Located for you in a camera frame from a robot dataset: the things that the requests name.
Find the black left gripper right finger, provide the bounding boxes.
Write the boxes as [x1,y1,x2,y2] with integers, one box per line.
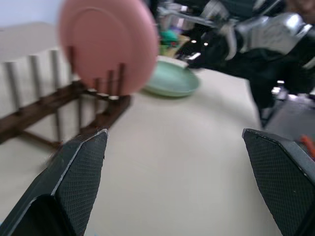
[242,128,315,236]

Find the green background object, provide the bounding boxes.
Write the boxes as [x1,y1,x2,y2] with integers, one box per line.
[159,29,181,48]

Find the green plate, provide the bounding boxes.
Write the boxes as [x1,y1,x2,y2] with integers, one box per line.
[142,55,201,98]

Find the grey metal background object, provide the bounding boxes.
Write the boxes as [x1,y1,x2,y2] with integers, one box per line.
[157,6,199,30]

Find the pinkish red plate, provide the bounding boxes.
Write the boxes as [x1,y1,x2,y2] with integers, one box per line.
[58,0,159,97]

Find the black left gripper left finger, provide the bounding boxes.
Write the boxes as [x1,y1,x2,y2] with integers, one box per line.
[0,128,109,236]

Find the orange object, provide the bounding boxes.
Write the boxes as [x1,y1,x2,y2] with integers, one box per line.
[300,134,315,163]

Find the wooden dish rack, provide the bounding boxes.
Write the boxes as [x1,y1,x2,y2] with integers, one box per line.
[0,46,132,153]

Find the black robot torso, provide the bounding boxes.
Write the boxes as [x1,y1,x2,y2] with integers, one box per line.
[246,46,315,129]

